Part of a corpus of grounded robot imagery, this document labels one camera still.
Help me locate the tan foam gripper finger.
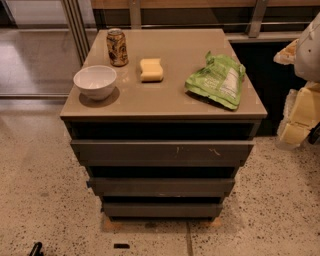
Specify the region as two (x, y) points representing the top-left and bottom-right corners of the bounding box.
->
(279, 82), (320, 146)

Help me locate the grey top drawer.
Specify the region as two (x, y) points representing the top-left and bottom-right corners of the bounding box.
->
(71, 140), (254, 167)

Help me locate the grey drawer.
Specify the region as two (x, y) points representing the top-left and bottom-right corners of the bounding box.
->
(103, 203), (222, 218)
(88, 178), (235, 197)
(71, 140), (254, 167)

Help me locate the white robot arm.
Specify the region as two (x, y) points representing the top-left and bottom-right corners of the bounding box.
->
(274, 13), (320, 148)

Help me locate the grey drawer cabinet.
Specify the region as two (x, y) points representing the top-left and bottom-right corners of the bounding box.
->
(61, 29), (267, 214)

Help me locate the grey middle drawer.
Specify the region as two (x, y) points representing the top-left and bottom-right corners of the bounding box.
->
(88, 178), (235, 197)

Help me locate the grey bottom drawer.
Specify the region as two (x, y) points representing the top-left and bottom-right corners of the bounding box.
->
(103, 203), (222, 218)

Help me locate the green chip bag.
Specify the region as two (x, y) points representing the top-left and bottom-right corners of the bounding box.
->
(185, 52), (246, 110)

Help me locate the yellow sponge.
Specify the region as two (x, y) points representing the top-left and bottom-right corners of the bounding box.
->
(140, 58), (163, 82)

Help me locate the orange patterned soda can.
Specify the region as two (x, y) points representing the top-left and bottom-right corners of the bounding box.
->
(106, 28), (129, 67)

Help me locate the white ceramic bowl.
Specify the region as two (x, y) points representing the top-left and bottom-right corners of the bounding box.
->
(73, 65), (117, 101)

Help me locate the black object on floor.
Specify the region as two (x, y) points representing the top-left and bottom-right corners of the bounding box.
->
(29, 242), (44, 256)

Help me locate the metal window frame post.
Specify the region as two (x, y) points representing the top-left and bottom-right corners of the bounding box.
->
(60, 0), (90, 65)

